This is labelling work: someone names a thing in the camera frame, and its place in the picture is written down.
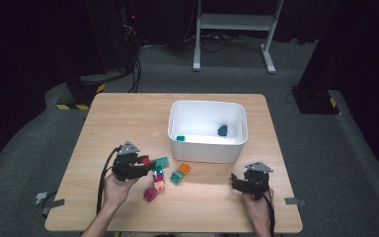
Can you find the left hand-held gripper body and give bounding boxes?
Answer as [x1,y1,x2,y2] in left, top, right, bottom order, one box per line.
[112,140,147,183]

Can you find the person's left hand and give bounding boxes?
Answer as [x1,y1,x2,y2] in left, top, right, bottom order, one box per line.
[102,172,140,209]

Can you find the pink building block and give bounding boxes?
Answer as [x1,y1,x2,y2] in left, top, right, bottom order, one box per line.
[153,180,166,195]

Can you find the grey tape strip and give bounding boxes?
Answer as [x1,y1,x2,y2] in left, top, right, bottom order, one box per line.
[284,197,307,208]
[41,197,66,216]

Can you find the black stand base striped tape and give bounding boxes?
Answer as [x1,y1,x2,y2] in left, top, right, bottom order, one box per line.
[56,73,107,112]

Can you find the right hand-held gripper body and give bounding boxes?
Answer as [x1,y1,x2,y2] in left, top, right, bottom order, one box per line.
[243,161,275,200]

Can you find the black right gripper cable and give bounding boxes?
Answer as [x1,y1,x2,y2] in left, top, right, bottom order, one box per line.
[260,184,276,237]

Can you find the green building block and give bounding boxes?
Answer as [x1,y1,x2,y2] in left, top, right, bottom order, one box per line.
[169,170,186,187]

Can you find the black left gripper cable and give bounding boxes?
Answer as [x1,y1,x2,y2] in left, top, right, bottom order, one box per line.
[96,146,122,215]

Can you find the black floor cables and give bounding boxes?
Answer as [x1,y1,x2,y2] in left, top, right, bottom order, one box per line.
[184,31,265,53]

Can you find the white plastic bin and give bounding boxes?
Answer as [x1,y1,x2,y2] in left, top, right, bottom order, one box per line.
[167,100,249,164]

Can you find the bundle of black cables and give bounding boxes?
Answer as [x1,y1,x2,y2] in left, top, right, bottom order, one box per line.
[121,19,143,94]

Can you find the white metal stand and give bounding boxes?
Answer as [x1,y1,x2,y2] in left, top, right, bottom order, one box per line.
[192,0,284,75]

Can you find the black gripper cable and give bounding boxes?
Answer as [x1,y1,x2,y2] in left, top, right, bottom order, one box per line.
[96,146,122,215]
[260,184,276,237]

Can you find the large magenta building block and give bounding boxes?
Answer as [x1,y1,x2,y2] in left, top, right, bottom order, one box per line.
[142,186,158,203]

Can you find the orange building block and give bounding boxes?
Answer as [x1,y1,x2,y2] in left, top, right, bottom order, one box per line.
[178,162,191,176]

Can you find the person's right hand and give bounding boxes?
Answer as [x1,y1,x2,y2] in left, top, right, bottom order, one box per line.
[242,188,275,228]

